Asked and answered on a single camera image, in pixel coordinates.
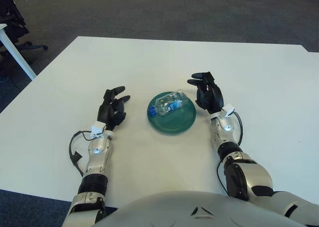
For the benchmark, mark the green round plate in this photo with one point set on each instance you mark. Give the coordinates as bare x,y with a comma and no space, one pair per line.
174,123

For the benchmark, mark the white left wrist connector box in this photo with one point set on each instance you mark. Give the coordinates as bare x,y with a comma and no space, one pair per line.
97,129

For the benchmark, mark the black office chair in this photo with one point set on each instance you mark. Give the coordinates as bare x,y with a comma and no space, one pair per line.
12,12

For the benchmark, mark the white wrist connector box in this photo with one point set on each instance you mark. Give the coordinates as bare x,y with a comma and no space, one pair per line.
97,129
228,110

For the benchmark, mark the silver robot torso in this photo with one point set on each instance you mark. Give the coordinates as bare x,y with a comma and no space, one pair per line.
174,209

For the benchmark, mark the clear bottle with blue cap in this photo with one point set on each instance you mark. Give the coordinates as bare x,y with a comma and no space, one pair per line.
169,104

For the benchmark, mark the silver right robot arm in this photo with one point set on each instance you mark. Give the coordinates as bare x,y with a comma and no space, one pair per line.
249,177

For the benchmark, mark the white desk with square leg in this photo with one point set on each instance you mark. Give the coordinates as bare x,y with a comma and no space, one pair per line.
17,55

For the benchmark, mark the white right wrist connector box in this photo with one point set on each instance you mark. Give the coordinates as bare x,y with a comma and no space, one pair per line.
228,110

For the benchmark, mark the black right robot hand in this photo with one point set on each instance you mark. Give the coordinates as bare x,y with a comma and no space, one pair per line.
211,97

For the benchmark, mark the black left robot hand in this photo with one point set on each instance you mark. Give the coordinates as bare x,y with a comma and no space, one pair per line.
107,112

